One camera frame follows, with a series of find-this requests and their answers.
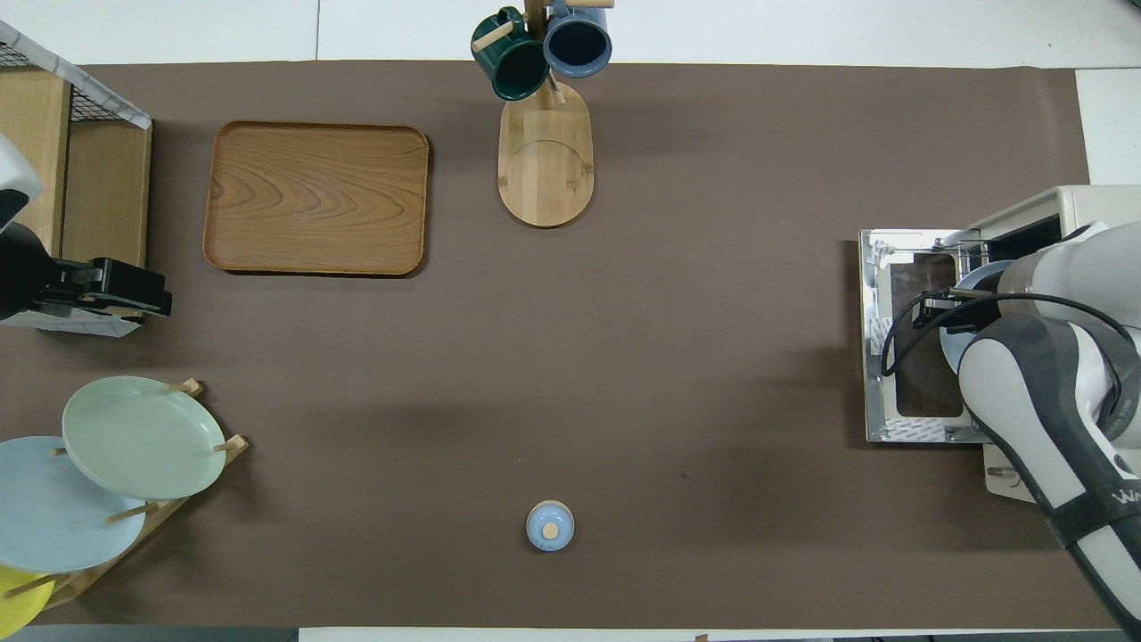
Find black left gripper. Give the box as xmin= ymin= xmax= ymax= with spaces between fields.
xmin=0 ymin=223 xmax=173 ymax=320

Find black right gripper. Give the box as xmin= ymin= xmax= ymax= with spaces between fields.
xmin=921 ymin=284 xmax=1004 ymax=322

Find small light blue plate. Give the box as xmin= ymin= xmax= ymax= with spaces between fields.
xmin=939 ymin=259 xmax=1017 ymax=375

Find oven glass door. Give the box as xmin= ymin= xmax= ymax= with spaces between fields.
xmin=858 ymin=228 xmax=995 ymax=444

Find beige toaster oven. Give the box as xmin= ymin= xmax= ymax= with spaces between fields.
xmin=965 ymin=185 xmax=1141 ymax=505

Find white patterned cloth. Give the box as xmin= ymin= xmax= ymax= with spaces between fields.
xmin=0 ymin=308 xmax=144 ymax=338

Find wooden shelf box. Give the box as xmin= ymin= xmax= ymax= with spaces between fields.
xmin=0 ymin=67 xmax=153 ymax=335

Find pale green plate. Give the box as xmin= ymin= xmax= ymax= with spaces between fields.
xmin=62 ymin=375 xmax=227 ymax=501

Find wooden plate rack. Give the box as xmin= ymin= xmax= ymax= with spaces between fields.
xmin=0 ymin=379 xmax=250 ymax=612

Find wooden serving tray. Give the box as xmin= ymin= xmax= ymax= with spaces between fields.
xmin=202 ymin=120 xmax=431 ymax=278

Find large light blue plate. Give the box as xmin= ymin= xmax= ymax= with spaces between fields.
xmin=0 ymin=435 xmax=148 ymax=574

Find brown table mat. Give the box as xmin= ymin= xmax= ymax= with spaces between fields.
xmin=0 ymin=59 xmax=1141 ymax=630

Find yellow plate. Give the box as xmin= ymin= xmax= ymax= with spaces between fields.
xmin=0 ymin=564 xmax=54 ymax=640

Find wooden mug tree stand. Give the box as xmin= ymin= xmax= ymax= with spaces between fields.
xmin=471 ymin=0 xmax=616 ymax=229

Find blue mug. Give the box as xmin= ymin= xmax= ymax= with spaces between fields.
xmin=542 ymin=0 xmax=614 ymax=78

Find small blue call bell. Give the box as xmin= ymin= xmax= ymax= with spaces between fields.
xmin=525 ymin=499 xmax=576 ymax=553

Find dark green mug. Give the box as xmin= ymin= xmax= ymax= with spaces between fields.
xmin=471 ymin=7 xmax=551 ymax=102

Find black wire basket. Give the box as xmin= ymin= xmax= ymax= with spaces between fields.
xmin=0 ymin=40 xmax=121 ymax=126

